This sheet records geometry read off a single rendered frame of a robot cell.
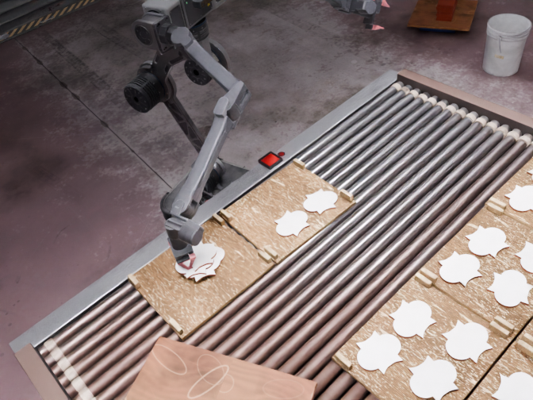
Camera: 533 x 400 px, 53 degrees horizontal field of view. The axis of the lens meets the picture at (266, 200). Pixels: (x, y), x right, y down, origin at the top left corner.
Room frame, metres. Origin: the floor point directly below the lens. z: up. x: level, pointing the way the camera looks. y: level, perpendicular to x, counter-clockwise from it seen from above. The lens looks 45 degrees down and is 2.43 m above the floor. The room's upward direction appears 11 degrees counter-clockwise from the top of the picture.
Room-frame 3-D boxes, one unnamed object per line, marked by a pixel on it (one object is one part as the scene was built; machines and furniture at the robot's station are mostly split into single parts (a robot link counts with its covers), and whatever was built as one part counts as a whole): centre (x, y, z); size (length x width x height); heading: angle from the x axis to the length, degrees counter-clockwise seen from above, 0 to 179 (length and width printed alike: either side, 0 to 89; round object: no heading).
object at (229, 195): (1.63, 0.09, 0.89); 2.08 x 0.08 x 0.06; 125
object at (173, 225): (1.22, 0.31, 1.15); 0.07 x 0.06 x 0.07; 51
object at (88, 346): (1.49, -0.01, 0.90); 1.95 x 0.05 x 0.05; 125
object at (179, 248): (1.22, 0.32, 1.09); 0.10 x 0.07 x 0.07; 17
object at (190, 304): (1.20, 0.28, 0.93); 0.41 x 0.35 x 0.02; 124
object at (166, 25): (1.98, 0.25, 1.45); 0.09 x 0.08 x 0.12; 141
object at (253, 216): (1.43, -0.07, 0.93); 0.41 x 0.35 x 0.02; 123
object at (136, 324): (1.45, -0.04, 0.90); 1.95 x 0.05 x 0.05; 125
